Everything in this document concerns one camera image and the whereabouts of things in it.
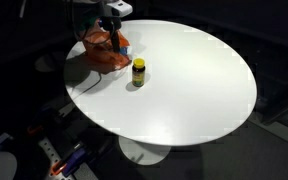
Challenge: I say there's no perforated metal plate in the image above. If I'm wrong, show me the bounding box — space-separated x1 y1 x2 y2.
38 137 72 180

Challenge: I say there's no white table pedestal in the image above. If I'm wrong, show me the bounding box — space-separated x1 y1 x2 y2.
118 135 172 166

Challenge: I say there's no orange purple clamp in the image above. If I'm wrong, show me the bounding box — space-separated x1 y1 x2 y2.
49 145 87 178

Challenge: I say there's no small orange black clamp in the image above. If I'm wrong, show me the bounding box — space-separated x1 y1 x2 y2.
26 123 46 135

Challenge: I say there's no yellow cap vitamin bottle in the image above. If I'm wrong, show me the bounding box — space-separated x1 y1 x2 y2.
131 57 147 88

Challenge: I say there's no orange plastic bag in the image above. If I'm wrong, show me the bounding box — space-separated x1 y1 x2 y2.
79 24 133 72

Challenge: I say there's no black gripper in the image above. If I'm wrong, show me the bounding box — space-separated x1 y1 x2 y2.
99 15 122 54

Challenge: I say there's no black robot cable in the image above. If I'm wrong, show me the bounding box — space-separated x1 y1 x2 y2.
71 0 116 47

